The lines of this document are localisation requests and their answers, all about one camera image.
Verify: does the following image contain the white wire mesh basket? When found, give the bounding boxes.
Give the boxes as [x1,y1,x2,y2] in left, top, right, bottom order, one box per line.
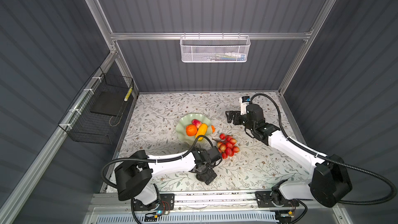
[179,34,251,63]

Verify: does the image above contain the black foam pad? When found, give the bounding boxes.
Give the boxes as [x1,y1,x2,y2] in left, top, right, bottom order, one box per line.
[90,92,126,117]

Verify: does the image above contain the black wire basket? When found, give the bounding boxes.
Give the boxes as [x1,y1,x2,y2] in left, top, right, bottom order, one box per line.
[59,69,135,145]

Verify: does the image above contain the yellow fake mango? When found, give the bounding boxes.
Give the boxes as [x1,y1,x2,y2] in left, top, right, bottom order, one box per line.
[195,123,208,141]

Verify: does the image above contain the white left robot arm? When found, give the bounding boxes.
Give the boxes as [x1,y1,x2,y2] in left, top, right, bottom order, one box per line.
[114,147,222,207]

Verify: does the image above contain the aluminium corner post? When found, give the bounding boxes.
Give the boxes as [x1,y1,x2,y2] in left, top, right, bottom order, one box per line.
[85,0,140,95]

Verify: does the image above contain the fake orange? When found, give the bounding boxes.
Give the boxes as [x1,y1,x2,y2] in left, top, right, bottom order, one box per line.
[186,124,198,136]

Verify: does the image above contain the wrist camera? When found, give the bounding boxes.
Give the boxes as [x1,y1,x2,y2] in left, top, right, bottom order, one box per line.
[240,96,251,115]
[205,146,222,164]

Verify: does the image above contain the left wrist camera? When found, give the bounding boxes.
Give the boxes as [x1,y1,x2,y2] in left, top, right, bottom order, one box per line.
[205,146,222,164]

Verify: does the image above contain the aluminium front mounting rail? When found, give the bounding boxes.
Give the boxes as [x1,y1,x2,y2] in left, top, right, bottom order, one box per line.
[83,190,353,224]

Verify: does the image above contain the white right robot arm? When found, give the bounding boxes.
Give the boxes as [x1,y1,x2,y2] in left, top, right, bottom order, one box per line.
[226,103,352,207]

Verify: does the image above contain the black corrugated left cable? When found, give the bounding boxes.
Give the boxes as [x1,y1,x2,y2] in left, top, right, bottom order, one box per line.
[100,134,215,224]

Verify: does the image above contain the black corrugated right cable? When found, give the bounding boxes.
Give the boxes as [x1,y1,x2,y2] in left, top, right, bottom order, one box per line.
[250,93,398,206]

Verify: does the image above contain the red lychee fruit bunch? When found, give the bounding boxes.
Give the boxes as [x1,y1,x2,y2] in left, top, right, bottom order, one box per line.
[212,133,240,160]

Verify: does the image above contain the green wavy fruit bowl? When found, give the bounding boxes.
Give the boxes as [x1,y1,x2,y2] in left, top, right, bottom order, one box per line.
[175,113,213,144]

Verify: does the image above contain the black corrugated cable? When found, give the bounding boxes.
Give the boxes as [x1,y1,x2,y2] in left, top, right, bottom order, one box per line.
[250,93,398,206]
[100,134,215,224]

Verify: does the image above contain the red fake strawberry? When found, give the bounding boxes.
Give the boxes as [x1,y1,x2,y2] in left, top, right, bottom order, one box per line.
[192,119,202,129]

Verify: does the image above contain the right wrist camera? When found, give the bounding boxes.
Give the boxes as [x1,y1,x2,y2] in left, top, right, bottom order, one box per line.
[240,96,251,115]

